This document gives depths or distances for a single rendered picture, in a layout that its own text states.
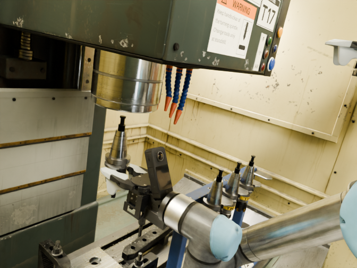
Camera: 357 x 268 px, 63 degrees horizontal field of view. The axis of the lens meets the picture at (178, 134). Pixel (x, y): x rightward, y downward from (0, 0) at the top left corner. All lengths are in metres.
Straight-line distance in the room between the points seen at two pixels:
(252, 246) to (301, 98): 0.97
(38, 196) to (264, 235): 0.85
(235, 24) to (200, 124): 1.22
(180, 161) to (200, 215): 1.33
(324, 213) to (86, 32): 0.55
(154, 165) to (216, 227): 0.18
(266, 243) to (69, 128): 0.80
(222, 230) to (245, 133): 1.11
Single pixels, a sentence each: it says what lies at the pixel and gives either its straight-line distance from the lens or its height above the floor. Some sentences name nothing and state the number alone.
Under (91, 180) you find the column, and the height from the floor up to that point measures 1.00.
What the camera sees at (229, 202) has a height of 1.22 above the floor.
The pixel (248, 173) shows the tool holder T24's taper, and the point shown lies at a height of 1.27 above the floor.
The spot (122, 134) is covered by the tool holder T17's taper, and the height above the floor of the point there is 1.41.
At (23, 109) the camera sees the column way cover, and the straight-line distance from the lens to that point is 1.06.
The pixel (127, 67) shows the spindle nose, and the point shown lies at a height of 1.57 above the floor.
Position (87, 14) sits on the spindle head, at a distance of 0.61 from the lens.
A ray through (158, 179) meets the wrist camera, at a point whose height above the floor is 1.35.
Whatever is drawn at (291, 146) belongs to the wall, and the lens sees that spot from 1.56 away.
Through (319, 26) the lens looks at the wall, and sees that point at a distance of 1.53.
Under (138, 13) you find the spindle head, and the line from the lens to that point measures 0.50.
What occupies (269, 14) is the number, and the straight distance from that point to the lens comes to 0.75.
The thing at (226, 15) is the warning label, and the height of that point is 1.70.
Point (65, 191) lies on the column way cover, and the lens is 1.28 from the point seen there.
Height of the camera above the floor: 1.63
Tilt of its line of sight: 16 degrees down
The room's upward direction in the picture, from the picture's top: 11 degrees clockwise
